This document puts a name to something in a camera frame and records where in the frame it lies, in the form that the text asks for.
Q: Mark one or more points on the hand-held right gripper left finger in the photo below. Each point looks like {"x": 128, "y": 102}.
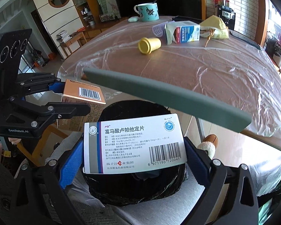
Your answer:
{"x": 71, "y": 164}

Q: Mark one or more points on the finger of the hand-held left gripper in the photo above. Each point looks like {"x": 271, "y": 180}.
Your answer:
{"x": 57, "y": 88}
{"x": 68, "y": 111}

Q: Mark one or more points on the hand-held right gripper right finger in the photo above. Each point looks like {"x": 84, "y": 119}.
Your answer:
{"x": 196, "y": 164}

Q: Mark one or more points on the copper orange box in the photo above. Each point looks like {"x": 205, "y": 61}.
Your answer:
{"x": 84, "y": 98}

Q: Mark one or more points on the bin with black bag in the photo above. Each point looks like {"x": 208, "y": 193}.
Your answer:
{"x": 131, "y": 187}

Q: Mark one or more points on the person's left hand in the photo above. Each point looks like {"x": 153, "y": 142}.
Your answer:
{"x": 14, "y": 140}

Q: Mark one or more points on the brown fleece slipper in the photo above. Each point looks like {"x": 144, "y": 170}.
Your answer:
{"x": 210, "y": 140}

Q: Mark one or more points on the small wooden side table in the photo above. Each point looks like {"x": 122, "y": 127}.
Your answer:
{"x": 71, "y": 39}

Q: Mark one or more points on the stack of books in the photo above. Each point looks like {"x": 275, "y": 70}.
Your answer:
{"x": 63, "y": 36}

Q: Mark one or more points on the clear plastic table cover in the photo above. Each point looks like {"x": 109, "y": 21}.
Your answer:
{"x": 178, "y": 70}

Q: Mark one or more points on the giraffe picture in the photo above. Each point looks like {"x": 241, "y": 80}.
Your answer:
{"x": 112, "y": 8}

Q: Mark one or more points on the yellow plastic cup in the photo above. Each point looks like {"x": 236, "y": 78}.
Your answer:
{"x": 149, "y": 45}

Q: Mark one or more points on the white earbuds case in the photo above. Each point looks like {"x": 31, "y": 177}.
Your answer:
{"x": 133, "y": 19}

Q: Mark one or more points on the turquoise butterfly mug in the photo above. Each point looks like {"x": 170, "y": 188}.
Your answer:
{"x": 147, "y": 11}

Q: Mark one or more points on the white blue open medicine box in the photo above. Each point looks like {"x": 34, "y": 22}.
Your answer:
{"x": 187, "y": 34}

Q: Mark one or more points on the metal spoon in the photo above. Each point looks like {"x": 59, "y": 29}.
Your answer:
{"x": 155, "y": 0}

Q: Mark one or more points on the yellow cloth pouch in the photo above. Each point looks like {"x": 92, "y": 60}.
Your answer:
{"x": 215, "y": 25}

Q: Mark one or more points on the black coffee machine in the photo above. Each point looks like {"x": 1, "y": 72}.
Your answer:
{"x": 227, "y": 14}

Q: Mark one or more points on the metal cup with utensils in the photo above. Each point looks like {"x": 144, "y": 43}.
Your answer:
{"x": 224, "y": 1}

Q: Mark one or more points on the wooden stool frame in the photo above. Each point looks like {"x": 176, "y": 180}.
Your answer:
{"x": 43, "y": 136}

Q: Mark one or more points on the floral picture frame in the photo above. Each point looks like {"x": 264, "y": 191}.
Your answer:
{"x": 107, "y": 17}

